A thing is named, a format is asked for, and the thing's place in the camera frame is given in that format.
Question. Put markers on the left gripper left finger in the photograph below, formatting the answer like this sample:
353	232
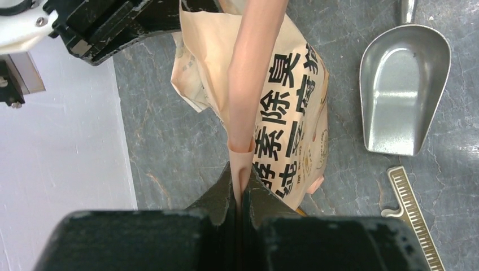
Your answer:
199	237

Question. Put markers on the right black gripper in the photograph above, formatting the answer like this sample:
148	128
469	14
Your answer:
95	30

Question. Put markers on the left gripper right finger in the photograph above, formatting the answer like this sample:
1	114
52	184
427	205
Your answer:
275	237

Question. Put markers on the wooden bag clip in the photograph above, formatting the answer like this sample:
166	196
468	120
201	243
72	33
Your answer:
410	212

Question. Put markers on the pink cat litter bag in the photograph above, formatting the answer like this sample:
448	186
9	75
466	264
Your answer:
251	65

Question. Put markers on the metal litter scoop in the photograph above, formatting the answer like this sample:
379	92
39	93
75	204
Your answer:
403	73

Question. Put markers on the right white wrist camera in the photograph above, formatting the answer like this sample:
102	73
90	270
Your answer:
23	25

